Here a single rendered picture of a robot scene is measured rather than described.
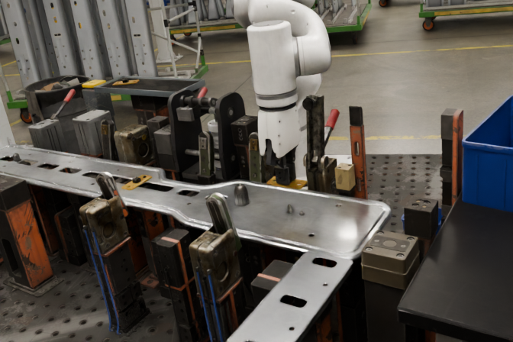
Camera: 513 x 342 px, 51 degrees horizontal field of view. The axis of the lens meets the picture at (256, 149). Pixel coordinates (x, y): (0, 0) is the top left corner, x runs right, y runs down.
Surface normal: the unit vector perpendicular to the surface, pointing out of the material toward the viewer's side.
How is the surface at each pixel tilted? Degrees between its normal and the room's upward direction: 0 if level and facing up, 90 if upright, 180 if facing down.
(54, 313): 0
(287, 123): 91
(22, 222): 90
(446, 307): 0
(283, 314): 0
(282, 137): 91
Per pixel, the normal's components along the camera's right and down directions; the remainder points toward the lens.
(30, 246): 0.84, 0.11
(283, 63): 0.09, 0.39
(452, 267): -0.12, -0.92
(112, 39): -0.17, 0.34
